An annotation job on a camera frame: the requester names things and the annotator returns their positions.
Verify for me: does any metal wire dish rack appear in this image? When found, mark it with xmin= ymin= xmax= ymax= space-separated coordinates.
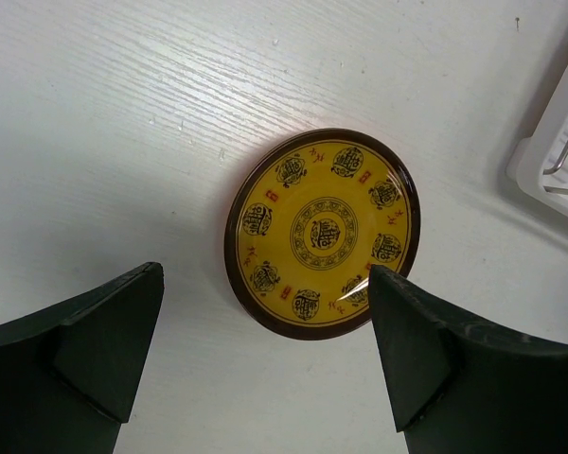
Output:
xmin=506 ymin=65 xmax=568 ymax=218

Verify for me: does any yellow patterned plate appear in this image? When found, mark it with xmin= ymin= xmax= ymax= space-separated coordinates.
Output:
xmin=223 ymin=128 xmax=421 ymax=341

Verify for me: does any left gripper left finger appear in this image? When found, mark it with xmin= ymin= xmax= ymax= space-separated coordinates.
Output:
xmin=0 ymin=262 xmax=164 ymax=453

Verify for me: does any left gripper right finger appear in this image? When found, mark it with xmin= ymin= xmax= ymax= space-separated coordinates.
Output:
xmin=368 ymin=266 xmax=568 ymax=453

